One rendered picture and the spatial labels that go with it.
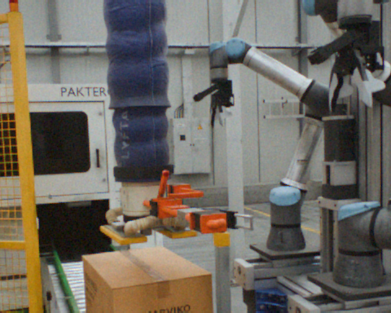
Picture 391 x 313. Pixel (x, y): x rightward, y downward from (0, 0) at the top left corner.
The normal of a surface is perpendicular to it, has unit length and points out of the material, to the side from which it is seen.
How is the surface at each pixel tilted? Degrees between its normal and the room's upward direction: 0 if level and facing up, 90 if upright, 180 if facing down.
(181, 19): 90
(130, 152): 79
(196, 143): 90
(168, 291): 90
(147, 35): 74
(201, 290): 90
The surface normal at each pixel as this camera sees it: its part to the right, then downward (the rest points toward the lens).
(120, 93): -0.50, 0.29
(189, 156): 0.23, 0.08
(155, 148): 0.58, -0.13
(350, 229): -0.73, 0.10
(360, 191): -0.97, 0.06
